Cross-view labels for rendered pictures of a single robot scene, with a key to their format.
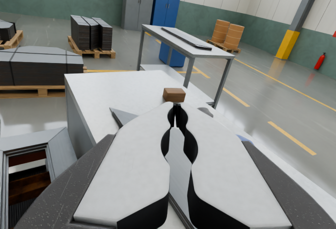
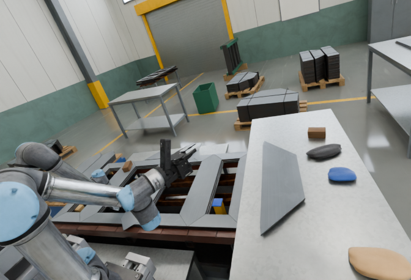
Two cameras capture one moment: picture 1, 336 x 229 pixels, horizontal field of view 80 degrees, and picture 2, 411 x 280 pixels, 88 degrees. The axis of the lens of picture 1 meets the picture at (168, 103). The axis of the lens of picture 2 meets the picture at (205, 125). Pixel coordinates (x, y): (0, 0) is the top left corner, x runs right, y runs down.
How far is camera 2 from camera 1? 0.82 m
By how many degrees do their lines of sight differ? 55
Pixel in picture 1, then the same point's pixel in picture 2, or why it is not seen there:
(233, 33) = not seen: outside the picture
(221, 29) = not seen: outside the picture
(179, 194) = (265, 187)
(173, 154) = (279, 170)
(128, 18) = (375, 28)
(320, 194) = (389, 225)
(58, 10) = (295, 46)
